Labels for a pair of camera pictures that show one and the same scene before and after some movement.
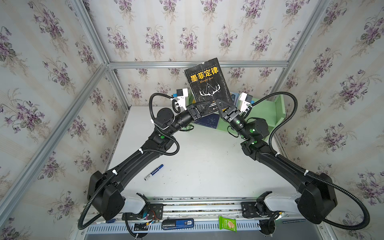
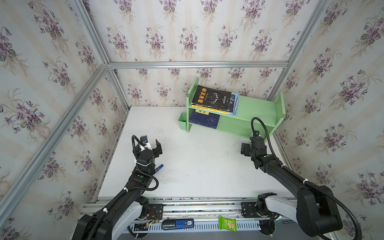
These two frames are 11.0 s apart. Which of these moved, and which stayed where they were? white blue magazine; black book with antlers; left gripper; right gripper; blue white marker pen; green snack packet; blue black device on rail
Moved: black book with antlers; right gripper; left gripper
Stayed: blue white marker pen; white blue magazine; green snack packet; blue black device on rail
